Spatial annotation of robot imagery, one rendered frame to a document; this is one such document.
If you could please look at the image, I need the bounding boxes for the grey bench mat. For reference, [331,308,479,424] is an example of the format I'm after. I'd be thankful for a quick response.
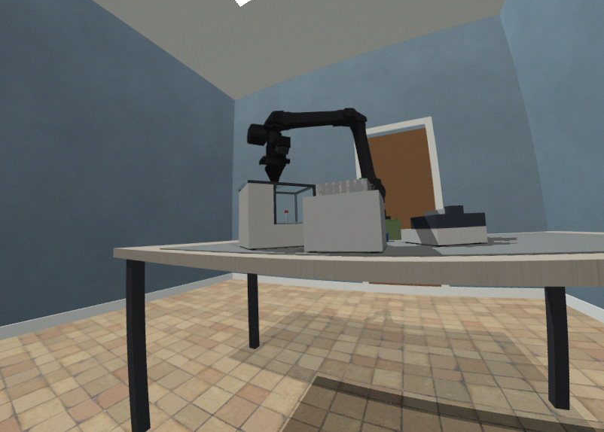
[160,233,604,257]

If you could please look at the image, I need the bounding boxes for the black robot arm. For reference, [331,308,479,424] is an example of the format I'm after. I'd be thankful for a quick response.
[247,108,386,202]

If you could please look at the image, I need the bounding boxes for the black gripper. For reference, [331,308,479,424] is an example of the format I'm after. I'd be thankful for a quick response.
[259,156,290,182]

